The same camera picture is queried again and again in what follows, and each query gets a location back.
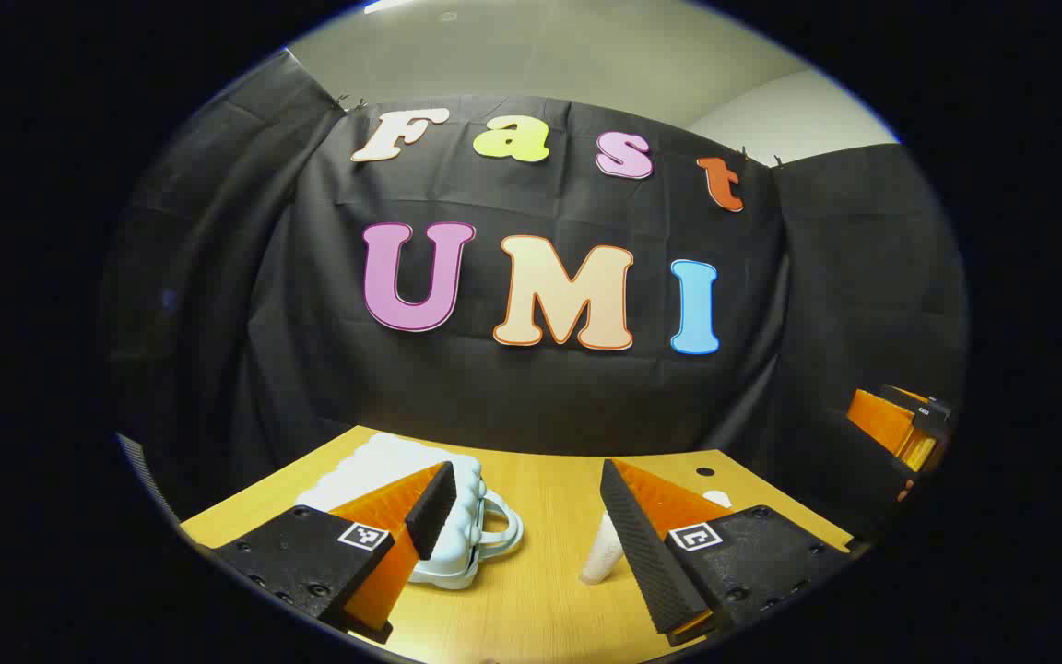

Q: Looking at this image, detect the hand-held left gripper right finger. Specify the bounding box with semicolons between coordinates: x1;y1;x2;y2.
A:
599;458;856;646

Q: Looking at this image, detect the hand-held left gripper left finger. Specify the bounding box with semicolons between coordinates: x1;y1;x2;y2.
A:
195;461;458;645

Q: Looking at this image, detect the white squeeze tube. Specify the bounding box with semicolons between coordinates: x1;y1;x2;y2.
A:
580;512;625;586

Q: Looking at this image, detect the light blue suitcase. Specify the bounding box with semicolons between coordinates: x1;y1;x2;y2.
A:
296;433;525;591

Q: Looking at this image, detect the grey ribbed pad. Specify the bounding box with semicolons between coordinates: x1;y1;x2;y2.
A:
116;432;183;531

